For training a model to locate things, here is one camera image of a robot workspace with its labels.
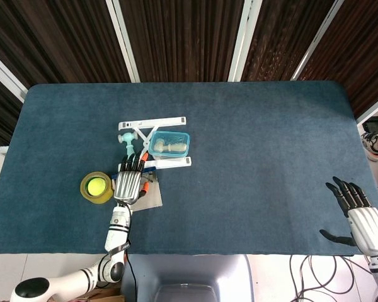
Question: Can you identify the white partition post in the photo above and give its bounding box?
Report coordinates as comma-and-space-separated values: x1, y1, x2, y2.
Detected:
105, 0, 141, 83
290, 0, 346, 81
356, 91, 378, 125
227, 0, 263, 82
0, 47, 28, 103

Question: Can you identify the brown partition panel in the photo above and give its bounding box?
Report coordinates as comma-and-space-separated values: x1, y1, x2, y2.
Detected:
119, 0, 247, 83
0, 70, 23, 147
241, 0, 335, 82
0, 0, 132, 95
297, 0, 378, 118

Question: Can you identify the grey robot torso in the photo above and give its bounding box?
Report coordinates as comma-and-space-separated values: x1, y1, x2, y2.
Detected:
125, 254, 255, 302

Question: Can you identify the clear container with blue lid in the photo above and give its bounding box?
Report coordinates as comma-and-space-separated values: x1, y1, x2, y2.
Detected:
147, 131, 191, 159

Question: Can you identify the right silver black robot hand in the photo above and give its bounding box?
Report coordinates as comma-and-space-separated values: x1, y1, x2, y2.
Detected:
319, 176, 378, 255

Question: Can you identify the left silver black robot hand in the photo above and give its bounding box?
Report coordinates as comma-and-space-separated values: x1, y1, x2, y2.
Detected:
113, 150, 151, 207

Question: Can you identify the light blue massage hammer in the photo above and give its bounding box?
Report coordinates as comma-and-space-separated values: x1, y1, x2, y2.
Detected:
117, 131, 139, 158

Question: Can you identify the blue table cloth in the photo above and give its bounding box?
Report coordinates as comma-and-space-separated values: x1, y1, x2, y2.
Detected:
0, 81, 378, 256

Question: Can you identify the black floor cable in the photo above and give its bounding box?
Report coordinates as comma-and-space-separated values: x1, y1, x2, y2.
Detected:
289, 254, 338, 302
310, 254, 356, 296

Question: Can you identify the wooden brush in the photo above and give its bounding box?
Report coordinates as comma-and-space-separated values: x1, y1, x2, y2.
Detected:
152, 140, 188, 154

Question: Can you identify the yellow green tennis ball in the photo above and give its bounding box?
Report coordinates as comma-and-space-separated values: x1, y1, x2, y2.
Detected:
87, 177, 104, 195

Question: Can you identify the yellow tape roll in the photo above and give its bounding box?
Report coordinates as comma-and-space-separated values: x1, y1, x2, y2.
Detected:
79, 171, 115, 205

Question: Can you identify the white sneaker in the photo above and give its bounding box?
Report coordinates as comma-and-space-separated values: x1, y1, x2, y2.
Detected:
361, 131, 378, 162

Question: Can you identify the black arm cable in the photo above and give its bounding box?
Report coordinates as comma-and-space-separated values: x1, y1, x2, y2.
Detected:
125, 254, 138, 302

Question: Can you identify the white folding laptop stand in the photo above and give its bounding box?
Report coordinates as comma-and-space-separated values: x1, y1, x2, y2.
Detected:
117, 116, 193, 169

